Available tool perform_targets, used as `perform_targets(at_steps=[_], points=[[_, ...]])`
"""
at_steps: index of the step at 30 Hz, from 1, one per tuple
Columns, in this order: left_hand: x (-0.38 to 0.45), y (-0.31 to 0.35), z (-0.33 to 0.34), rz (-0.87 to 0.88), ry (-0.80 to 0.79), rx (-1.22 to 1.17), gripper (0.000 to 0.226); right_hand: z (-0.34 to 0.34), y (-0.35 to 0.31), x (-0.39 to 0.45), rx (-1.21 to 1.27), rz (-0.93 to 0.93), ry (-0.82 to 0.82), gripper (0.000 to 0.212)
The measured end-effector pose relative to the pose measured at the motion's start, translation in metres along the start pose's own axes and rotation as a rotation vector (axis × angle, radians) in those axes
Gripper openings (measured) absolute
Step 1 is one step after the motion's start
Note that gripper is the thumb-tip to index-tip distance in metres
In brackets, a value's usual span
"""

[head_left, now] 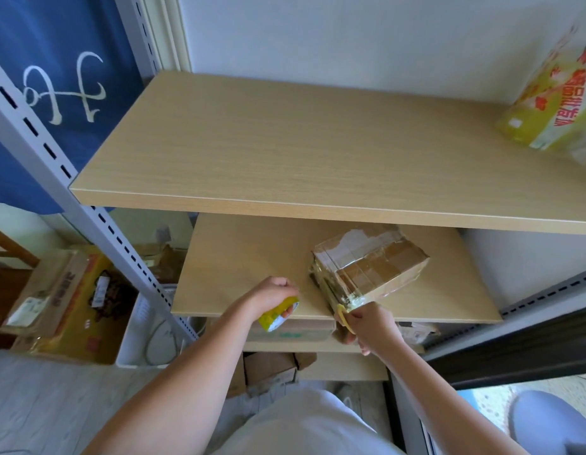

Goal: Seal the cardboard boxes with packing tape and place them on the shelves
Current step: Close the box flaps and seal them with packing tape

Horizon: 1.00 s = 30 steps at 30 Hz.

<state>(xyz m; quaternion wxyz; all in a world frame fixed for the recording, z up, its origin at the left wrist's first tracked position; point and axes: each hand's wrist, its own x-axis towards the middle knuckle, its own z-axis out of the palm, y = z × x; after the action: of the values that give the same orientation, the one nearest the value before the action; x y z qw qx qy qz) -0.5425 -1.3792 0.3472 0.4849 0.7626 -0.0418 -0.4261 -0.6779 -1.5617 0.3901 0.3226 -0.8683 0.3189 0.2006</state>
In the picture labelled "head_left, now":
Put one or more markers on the dark door frame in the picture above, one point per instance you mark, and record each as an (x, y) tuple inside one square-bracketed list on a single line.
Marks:
[(511, 350)]

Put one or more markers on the person's right hand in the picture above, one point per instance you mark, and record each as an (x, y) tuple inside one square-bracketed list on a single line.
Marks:
[(376, 326)]

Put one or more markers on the cardboard box with green print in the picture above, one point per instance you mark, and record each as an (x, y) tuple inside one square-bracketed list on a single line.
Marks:
[(297, 331)]

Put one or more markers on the brown flat cardboard box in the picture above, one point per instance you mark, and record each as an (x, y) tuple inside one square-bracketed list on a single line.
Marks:
[(42, 293)]

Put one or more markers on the person's left hand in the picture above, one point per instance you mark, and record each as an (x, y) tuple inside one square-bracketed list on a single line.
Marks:
[(262, 293)]

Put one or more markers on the person's right thumb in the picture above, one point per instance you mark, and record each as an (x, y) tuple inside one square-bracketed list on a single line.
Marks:
[(355, 317)]

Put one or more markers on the blue curtain with white print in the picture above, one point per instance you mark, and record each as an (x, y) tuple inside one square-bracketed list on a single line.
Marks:
[(61, 23)]

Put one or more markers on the yellow plastic package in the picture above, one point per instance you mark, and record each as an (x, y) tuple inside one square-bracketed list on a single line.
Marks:
[(553, 104)]

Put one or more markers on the person's left forearm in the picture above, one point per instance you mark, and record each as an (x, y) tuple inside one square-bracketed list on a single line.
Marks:
[(179, 388)]

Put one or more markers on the yellow tape roll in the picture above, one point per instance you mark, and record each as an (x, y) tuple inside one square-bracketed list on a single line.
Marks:
[(276, 318)]

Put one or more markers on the taped brown cardboard box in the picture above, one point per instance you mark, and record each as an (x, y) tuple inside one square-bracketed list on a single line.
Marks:
[(368, 265)]

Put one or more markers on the grey slotted metal shelf rail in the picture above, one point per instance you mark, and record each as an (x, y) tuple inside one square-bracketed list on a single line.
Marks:
[(548, 293)]

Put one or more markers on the white plastic bin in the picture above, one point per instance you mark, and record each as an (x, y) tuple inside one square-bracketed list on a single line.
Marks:
[(141, 336)]

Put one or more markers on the person's white shirt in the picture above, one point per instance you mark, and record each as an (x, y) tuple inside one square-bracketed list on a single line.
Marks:
[(307, 426)]

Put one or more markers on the small wooden shelf board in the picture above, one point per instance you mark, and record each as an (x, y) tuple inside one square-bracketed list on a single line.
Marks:
[(340, 367)]

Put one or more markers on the person's left fingers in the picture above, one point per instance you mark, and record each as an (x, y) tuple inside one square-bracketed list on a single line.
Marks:
[(286, 288)]

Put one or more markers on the small brown cardboard box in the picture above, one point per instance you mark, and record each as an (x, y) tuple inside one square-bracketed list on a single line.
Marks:
[(269, 369)]

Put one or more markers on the crumpled cardboard pieces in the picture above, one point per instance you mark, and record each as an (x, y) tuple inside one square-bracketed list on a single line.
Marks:
[(165, 260)]

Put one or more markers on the grey slotted metal shelf upright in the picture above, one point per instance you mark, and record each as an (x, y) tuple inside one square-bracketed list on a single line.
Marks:
[(140, 33), (18, 116)]

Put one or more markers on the blue-grey round cushion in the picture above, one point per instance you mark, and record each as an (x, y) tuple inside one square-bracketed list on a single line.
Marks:
[(556, 424)]

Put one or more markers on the yellow cutting tool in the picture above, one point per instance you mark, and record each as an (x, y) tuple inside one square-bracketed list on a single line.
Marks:
[(342, 316)]

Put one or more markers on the large wooden shelf board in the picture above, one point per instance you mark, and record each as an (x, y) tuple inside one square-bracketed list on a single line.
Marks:
[(297, 151)]

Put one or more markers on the yellow open cardboard box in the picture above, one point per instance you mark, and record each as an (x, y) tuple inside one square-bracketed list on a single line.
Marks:
[(80, 322)]

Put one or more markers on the cream door trim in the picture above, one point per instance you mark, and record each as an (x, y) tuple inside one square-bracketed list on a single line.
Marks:
[(172, 33)]

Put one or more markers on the person's right forearm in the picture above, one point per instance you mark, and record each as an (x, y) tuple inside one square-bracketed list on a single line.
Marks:
[(444, 402)]

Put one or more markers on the medium wooden shelf board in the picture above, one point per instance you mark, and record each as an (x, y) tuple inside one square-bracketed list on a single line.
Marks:
[(245, 260)]

